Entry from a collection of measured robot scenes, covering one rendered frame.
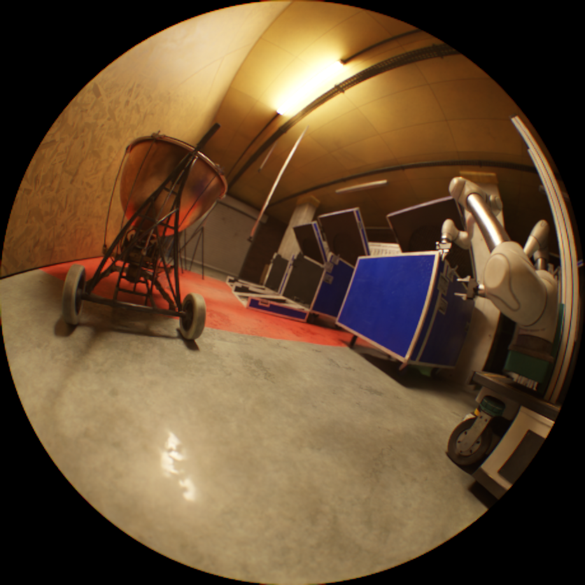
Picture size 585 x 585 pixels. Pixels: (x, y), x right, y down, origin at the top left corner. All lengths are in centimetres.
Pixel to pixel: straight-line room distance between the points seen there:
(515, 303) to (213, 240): 771
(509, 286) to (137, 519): 79
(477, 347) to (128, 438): 272
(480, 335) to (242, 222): 809
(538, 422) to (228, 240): 803
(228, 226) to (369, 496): 786
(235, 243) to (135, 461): 770
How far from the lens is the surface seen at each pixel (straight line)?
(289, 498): 41
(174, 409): 48
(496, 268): 55
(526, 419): 66
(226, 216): 781
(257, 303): 187
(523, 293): 55
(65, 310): 68
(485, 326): 260
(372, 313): 159
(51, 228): 138
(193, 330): 73
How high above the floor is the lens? 36
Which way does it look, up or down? 1 degrees down
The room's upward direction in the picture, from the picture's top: 20 degrees clockwise
